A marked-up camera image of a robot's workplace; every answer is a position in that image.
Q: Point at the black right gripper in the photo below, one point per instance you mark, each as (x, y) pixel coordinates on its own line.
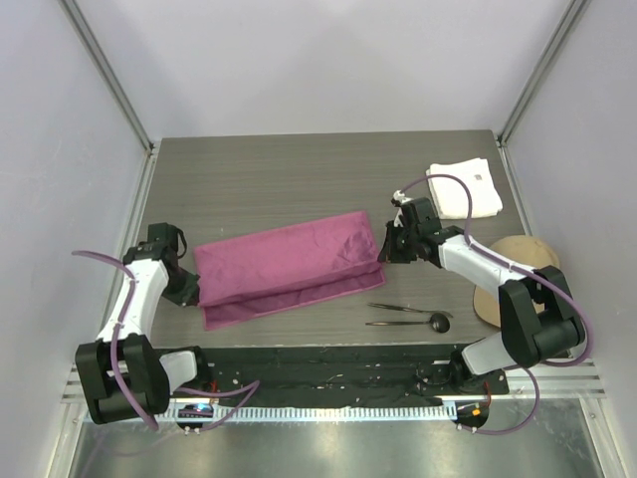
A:
(390, 254)

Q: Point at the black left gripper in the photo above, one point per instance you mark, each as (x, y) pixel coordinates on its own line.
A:
(188, 296)

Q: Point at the magenta cloth napkin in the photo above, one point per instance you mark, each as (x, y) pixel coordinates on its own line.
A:
(264, 273)

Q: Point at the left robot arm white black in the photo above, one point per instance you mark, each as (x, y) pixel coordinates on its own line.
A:
(122, 375)

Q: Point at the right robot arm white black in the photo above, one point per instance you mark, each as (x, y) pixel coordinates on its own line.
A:
(539, 320)

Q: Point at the white folded towel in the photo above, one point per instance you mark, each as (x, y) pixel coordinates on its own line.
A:
(449, 196)

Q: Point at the dark metal fork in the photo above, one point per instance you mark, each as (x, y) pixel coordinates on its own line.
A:
(408, 309)

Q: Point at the dark metal spoon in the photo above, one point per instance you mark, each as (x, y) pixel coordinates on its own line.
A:
(439, 323)

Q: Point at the tan baseball cap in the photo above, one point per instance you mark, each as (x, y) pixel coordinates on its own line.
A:
(524, 249)

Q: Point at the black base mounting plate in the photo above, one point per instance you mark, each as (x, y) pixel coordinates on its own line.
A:
(344, 376)

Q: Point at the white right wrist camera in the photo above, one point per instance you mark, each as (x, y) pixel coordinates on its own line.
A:
(403, 203)

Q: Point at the slotted cable duct strip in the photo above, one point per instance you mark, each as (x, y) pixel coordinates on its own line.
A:
(195, 412)

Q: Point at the aluminium front rail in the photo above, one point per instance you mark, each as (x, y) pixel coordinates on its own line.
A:
(579, 381)

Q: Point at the aluminium frame post left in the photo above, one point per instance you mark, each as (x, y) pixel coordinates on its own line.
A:
(98, 56)

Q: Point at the aluminium frame post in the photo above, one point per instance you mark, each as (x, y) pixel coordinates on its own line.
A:
(566, 25)
(98, 56)

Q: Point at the aluminium frame post right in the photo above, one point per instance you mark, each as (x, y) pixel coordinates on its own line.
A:
(566, 25)

